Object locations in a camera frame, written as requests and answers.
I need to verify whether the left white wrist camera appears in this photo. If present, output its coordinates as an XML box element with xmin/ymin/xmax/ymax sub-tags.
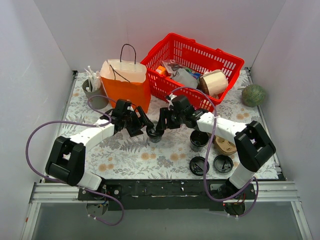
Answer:
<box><xmin>127</xmin><ymin>100</ymin><xmax>136</xmax><ymax>112</ymax></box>

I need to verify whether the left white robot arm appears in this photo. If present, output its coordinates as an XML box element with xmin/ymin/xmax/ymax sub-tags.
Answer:
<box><xmin>45</xmin><ymin>99</ymin><xmax>154</xmax><ymax>200</ymax></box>

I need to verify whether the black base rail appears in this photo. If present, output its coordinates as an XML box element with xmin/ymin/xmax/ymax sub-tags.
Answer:
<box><xmin>77</xmin><ymin>178</ymin><xmax>251</xmax><ymax>212</ymax></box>

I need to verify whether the brown cardboard cup carrier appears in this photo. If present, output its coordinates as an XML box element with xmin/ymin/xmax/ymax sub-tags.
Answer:
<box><xmin>214</xmin><ymin>136</ymin><xmax>237</xmax><ymax>156</ymax></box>

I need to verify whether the black coffee lid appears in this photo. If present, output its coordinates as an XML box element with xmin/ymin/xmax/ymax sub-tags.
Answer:
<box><xmin>146</xmin><ymin>121</ymin><xmax>164</xmax><ymax>138</ymax></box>
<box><xmin>189</xmin><ymin>156</ymin><xmax>205</xmax><ymax>176</ymax></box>
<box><xmin>213</xmin><ymin>154</ymin><xmax>234</xmax><ymax>174</ymax></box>

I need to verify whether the orange snack packet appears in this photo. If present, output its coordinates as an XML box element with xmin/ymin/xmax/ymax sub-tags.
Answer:
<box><xmin>155</xmin><ymin>65</ymin><xmax>167</xmax><ymax>76</ymax></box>

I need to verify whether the orange paper gift bag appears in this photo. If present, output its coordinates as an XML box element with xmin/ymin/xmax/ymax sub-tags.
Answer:
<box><xmin>100</xmin><ymin>57</ymin><xmax>151</xmax><ymax>113</ymax></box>

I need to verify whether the floral patterned table mat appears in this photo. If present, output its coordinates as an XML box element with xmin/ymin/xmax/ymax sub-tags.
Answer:
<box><xmin>65</xmin><ymin>70</ymin><xmax>278</xmax><ymax>180</ymax></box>

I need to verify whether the grey cup with straws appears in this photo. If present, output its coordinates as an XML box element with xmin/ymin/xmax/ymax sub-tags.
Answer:
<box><xmin>82</xmin><ymin>65</ymin><xmax>109</xmax><ymax>110</ymax></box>

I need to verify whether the black paper coffee cup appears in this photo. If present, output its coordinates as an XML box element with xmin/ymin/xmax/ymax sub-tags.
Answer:
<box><xmin>189</xmin><ymin>130</ymin><xmax>209</xmax><ymax>152</ymax></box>

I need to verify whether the green round melon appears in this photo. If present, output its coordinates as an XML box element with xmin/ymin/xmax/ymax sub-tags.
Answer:
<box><xmin>241</xmin><ymin>84</ymin><xmax>267</xmax><ymax>107</ymax></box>

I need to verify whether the red plastic shopping basket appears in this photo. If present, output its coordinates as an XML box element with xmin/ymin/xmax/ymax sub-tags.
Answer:
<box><xmin>141</xmin><ymin>33</ymin><xmax>245</xmax><ymax>111</ymax></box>

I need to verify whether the grey crumpled bag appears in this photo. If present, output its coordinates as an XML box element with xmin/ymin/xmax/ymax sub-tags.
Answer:
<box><xmin>171</xmin><ymin>68</ymin><xmax>198</xmax><ymax>89</ymax></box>

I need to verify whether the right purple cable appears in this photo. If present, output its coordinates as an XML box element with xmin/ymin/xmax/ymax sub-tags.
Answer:
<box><xmin>168</xmin><ymin>86</ymin><xmax>260</xmax><ymax>218</ymax></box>

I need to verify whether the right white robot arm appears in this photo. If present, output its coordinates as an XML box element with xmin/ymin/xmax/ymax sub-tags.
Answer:
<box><xmin>147</xmin><ymin>94</ymin><xmax>276</xmax><ymax>202</ymax></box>

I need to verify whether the beige tape roll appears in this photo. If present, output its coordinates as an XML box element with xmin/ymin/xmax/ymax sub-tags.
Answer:
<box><xmin>199</xmin><ymin>69</ymin><xmax>229</xmax><ymax>97</ymax></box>

